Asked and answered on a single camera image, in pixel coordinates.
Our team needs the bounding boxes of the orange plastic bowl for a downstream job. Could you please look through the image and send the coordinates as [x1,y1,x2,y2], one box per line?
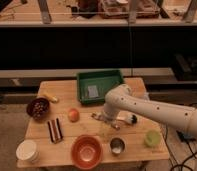
[71,135,103,170]

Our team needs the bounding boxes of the orange peach fruit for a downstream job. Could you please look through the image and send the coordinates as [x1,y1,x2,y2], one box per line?
[68,108,80,122]

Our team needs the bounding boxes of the small metal cup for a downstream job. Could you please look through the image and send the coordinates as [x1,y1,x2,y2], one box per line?
[110,138,125,155]

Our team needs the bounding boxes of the white dish brush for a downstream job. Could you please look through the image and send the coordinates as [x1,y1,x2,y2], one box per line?
[117,114,137,125]

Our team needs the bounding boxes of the green plastic cup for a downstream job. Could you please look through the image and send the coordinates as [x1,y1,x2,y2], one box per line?
[144,130,161,147]

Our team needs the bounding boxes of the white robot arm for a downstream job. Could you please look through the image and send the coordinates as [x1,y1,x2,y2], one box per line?
[101,84,197,139]

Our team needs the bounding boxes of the white paper cup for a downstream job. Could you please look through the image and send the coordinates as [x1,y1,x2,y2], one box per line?
[16,140,39,163]

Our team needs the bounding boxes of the grey card in tray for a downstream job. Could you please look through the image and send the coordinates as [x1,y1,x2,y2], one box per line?
[88,85,98,98]

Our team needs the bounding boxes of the black floor cable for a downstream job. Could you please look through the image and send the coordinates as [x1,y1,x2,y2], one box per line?
[162,124,197,171]

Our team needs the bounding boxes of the striped brown white sponge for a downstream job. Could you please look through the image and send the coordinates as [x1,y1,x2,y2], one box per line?
[47,118,63,144]

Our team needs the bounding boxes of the black foot pedal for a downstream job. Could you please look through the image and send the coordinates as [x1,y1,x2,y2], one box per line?
[177,132,192,142]

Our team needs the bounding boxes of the yellow banana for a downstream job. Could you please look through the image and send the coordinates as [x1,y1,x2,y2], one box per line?
[43,94,59,103]

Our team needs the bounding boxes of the brown bowl with nuts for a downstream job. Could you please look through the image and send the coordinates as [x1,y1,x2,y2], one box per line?
[26,98,50,120]

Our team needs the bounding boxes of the green plastic tray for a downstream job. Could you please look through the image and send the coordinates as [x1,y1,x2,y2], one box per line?
[76,69,124,105]

